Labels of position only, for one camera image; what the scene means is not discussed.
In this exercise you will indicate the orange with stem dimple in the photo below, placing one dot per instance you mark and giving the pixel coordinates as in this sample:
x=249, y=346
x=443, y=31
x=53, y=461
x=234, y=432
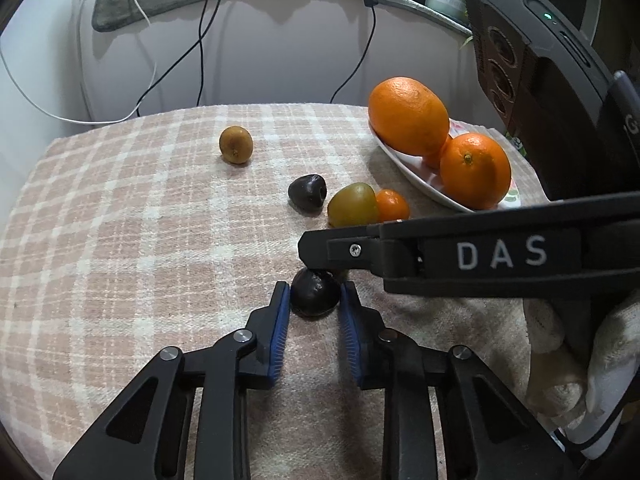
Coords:
x=475, y=172

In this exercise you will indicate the white window frame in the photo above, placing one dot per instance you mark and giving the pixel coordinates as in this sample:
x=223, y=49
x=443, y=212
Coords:
x=596, y=0

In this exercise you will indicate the small orange tomato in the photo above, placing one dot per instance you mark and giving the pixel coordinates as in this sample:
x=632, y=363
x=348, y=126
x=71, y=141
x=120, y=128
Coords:
x=393, y=206

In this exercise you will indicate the green brown fruit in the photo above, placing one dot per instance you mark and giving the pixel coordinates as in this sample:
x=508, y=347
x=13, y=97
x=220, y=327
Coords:
x=352, y=206

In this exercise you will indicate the floral ceramic plate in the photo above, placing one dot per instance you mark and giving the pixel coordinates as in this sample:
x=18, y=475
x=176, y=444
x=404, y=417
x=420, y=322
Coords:
x=407, y=167

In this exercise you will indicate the person's right hand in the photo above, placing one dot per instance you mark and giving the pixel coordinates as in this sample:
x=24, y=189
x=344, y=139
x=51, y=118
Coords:
x=615, y=360

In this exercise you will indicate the small brown kiwi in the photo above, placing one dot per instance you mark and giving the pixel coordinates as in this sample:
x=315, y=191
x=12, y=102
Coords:
x=236, y=145

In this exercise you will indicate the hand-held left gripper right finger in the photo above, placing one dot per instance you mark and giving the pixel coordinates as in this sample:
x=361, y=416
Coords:
x=350, y=335

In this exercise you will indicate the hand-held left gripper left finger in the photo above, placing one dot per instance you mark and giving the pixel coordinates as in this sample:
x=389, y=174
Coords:
x=280, y=335

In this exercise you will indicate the large smooth orange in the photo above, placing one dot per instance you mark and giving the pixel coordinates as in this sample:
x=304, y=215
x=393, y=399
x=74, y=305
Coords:
x=407, y=115

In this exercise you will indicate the dark purple fruit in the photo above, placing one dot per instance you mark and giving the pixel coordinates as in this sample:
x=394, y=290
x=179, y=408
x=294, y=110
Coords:
x=307, y=193
x=315, y=294

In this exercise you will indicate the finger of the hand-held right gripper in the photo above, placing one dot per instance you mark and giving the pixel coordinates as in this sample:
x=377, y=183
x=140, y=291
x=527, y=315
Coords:
x=340, y=250

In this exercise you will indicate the pink checked tablecloth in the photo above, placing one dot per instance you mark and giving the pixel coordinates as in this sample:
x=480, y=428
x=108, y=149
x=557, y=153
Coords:
x=150, y=240

